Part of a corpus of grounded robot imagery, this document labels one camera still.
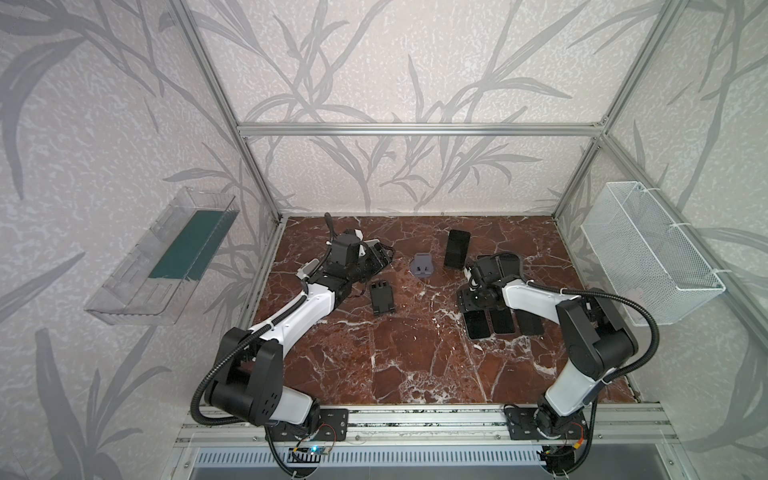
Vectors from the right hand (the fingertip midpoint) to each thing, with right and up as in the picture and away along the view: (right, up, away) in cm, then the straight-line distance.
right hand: (468, 292), depth 97 cm
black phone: (-3, +14, +5) cm, 15 cm away
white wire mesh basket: (+31, +14, -33) cm, 48 cm away
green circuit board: (-45, -35, -25) cm, 63 cm away
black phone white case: (+9, -8, -7) cm, 14 cm away
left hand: (-24, +15, -13) cm, 31 cm away
